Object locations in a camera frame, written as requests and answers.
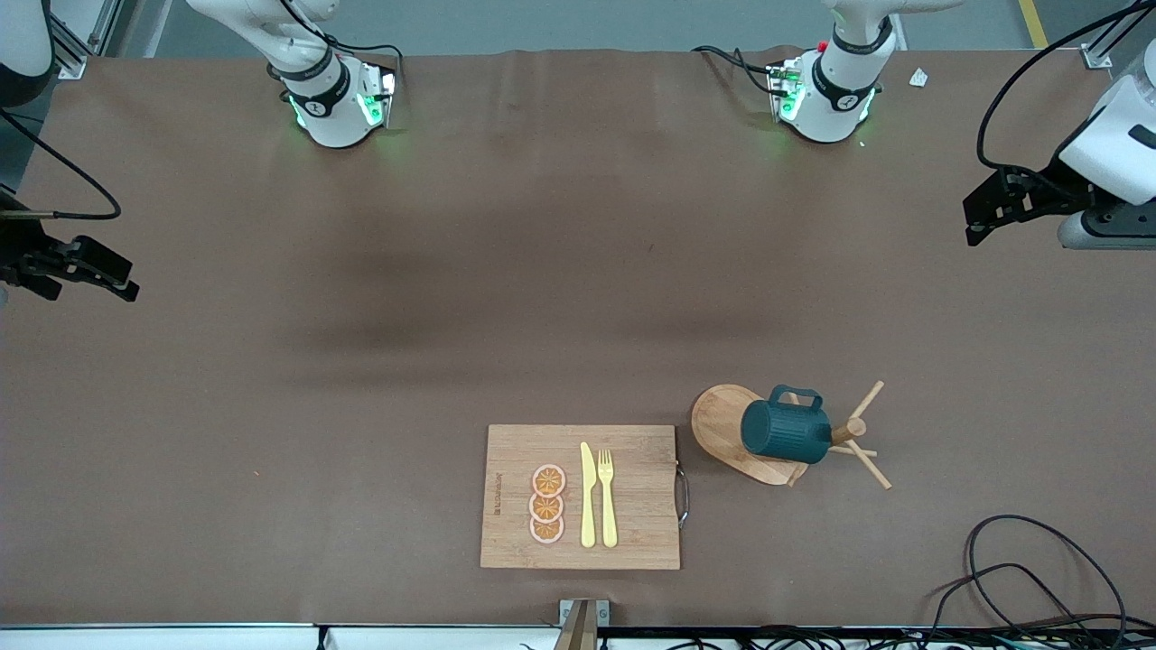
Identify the wooden cutting board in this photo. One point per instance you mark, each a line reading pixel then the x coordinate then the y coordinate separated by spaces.
pixel 641 506

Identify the yellow plastic fork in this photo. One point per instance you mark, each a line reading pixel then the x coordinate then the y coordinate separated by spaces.
pixel 608 506

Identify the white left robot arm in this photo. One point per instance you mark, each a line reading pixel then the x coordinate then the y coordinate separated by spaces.
pixel 831 99

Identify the dark green ribbed cup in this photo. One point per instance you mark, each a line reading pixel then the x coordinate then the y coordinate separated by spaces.
pixel 786 431

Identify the yellow plastic knife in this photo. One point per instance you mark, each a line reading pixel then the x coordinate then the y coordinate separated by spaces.
pixel 588 506

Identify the brown table cover mat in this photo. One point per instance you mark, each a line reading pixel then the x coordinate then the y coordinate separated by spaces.
pixel 452 271

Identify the white table edge rail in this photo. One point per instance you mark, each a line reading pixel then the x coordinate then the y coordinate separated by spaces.
pixel 181 639

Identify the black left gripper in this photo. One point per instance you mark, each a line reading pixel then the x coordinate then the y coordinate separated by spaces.
pixel 1048 187

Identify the wooden cup rack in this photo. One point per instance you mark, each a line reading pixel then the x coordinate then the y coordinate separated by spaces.
pixel 722 424

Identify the small white paper scrap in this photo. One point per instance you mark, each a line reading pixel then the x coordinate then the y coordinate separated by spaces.
pixel 918 78

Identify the aluminium frame struts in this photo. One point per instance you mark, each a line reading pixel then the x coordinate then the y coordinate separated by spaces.
pixel 72 63

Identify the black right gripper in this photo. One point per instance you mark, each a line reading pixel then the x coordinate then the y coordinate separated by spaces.
pixel 18 246

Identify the aluminium profile bar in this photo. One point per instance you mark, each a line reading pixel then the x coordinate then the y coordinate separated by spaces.
pixel 1097 56

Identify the orange slice toy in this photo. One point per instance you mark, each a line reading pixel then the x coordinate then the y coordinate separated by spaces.
pixel 545 508
pixel 548 480

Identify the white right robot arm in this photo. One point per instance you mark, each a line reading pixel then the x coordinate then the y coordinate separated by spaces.
pixel 334 108

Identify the metal mount bracket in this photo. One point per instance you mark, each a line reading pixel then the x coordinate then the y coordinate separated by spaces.
pixel 582 618

